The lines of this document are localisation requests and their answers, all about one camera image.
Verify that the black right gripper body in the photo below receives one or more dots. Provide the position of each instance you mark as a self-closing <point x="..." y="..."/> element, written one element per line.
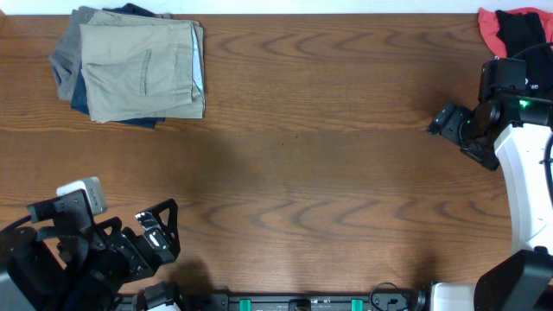
<point x="458" y="127"/>

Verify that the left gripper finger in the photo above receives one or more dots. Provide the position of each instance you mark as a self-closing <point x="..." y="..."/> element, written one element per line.
<point x="109" y="229"/>
<point x="160" y="229"/>

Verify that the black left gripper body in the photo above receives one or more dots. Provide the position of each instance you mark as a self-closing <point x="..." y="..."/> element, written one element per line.
<point x="117" y="257"/>

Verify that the khaki green shorts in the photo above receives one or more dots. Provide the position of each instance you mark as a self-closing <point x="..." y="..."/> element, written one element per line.
<point x="136" y="66"/>

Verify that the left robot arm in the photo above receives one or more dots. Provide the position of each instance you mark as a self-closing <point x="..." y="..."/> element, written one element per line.
<point x="59" y="258"/>

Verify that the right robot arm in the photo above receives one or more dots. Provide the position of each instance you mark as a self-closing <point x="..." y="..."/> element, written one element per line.
<point x="512" y="131"/>

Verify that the black garment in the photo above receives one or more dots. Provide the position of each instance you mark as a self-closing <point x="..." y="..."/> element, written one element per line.
<point x="519" y="32"/>

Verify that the red garment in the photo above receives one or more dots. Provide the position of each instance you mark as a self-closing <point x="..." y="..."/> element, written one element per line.
<point x="489" y="27"/>

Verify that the folded grey shorts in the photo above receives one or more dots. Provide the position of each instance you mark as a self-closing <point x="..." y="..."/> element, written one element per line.
<point x="65" y="59"/>

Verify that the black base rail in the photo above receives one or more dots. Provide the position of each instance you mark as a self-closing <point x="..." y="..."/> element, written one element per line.
<point x="385" y="300"/>

